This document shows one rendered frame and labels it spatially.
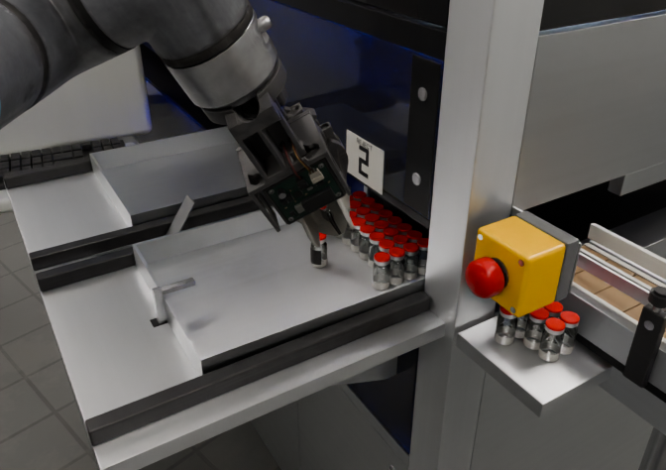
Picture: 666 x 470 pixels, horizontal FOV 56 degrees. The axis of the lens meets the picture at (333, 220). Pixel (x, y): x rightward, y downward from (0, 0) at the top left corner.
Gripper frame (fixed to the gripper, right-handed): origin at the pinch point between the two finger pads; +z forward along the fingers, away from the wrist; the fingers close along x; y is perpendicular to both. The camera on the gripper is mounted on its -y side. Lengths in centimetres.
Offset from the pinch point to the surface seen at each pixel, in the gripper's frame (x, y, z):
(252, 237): -14.3, -21.1, 16.2
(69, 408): -103, -67, 84
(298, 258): -8.8, -14.1, 17.2
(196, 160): -22, -50, 19
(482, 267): 10.9, 8.4, 6.7
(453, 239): 10.2, 0.8, 10.3
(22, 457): -111, -52, 76
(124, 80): -35, -87, 16
